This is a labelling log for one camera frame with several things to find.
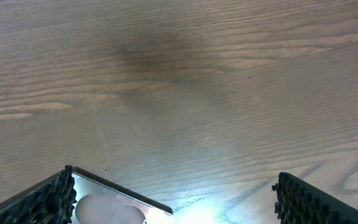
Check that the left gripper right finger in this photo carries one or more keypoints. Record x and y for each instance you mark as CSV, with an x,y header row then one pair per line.
x,y
301,203

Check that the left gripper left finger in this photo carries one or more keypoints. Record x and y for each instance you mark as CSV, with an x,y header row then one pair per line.
x,y
50,201

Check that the smartphone with brown screen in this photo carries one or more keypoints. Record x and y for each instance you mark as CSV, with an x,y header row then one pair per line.
x,y
99,201

